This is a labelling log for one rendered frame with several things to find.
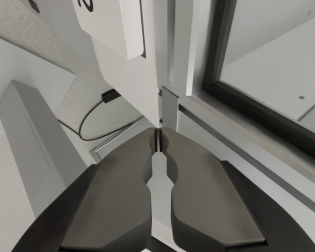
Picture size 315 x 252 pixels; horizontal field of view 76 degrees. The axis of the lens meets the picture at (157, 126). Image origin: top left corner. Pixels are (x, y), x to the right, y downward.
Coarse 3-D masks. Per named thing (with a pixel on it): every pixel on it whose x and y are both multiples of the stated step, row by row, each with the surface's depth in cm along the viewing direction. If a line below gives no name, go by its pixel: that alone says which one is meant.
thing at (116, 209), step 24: (120, 144) 11; (144, 144) 11; (120, 168) 9; (144, 168) 10; (96, 192) 8; (120, 192) 8; (144, 192) 8; (96, 216) 7; (120, 216) 7; (144, 216) 7; (72, 240) 6; (96, 240) 6; (120, 240) 6; (144, 240) 7
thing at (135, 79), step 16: (144, 0) 15; (144, 16) 16; (144, 32) 17; (96, 48) 29; (144, 48) 19; (112, 64) 27; (128, 64) 23; (144, 64) 20; (112, 80) 30; (128, 80) 25; (144, 80) 22; (128, 96) 28; (144, 96) 24; (144, 112) 26
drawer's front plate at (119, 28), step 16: (80, 0) 20; (96, 0) 18; (112, 0) 16; (128, 0) 15; (80, 16) 23; (96, 16) 19; (112, 16) 17; (128, 16) 16; (96, 32) 21; (112, 32) 18; (128, 32) 17; (112, 48) 20; (128, 48) 18
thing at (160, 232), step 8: (152, 224) 32; (160, 224) 33; (152, 232) 30; (160, 232) 31; (168, 232) 33; (152, 240) 30; (160, 240) 30; (168, 240) 31; (152, 248) 30; (160, 248) 30; (168, 248) 30; (176, 248) 31
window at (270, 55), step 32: (256, 0) 11; (288, 0) 10; (224, 32) 13; (256, 32) 12; (288, 32) 10; (224, 64) 14; (256, 64) 12; (288, 64) 11; (256, 96) 14; (288, 96) 12
